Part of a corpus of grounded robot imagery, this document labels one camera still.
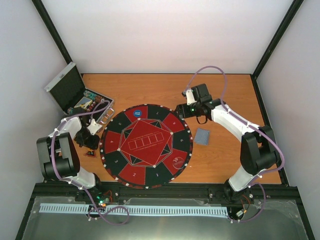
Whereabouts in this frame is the light blue slotted cable duct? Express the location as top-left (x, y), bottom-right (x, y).
top-left (38, 203), bottom-right (228, 218)

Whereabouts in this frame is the blue playing card deck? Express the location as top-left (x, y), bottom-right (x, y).
top-left (194, 128), bottom-right (210, 146)

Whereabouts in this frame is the red black triangular token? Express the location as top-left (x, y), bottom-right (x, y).
top-left (84, 150), bottom-right (97, 158)

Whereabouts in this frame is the clear dealer button disc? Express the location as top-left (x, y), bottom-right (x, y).
top-left (172, 156), bottom-right (185, 170)

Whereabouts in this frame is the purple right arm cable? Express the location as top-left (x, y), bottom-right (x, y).
top-left (184, 65), bottom-right (286, 223)

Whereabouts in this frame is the card box in case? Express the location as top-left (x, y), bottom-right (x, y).
top-left (74, 96), bottom-right (93, 111)

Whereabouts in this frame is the round red black poker mat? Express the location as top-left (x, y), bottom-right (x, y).
top-left (99, 104), bottom-right (193, 189)

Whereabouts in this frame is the blue small blind button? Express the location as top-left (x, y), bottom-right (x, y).
top-left (133, 109), bottom-right (142, 118)

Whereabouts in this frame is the black frame rail front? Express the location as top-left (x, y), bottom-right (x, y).
top-left (32, 182), bottom-right (301, 203)

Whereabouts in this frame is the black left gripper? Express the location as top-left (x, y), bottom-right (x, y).
top-left (73, 127), bottom-right (100, 150)

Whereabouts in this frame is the aluminium poker chip case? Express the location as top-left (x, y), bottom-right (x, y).
top-left (44, 62), bottom-right (115, 124)

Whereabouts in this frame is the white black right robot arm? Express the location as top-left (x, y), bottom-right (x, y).
top-left (175, 98), bottom-right (285, 202)

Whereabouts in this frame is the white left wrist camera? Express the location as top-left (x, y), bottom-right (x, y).
top-left (87, 118), bottom-right (103, 135)

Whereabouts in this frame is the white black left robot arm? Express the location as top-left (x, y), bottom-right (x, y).
top-left (36, 116), bottom-right (104, 202)

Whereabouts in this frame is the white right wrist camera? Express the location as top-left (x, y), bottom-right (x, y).
top-left (181, 88), bottom-right (197, 106)

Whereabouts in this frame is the poker chip row in case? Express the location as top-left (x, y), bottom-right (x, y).
top-left (83, 90), bottom-right (106, 103)

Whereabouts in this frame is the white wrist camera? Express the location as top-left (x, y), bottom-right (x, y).
top-left (181, 88), bottom-right (197, 106)
top-left (87, 118), bottom-right (103, 135)

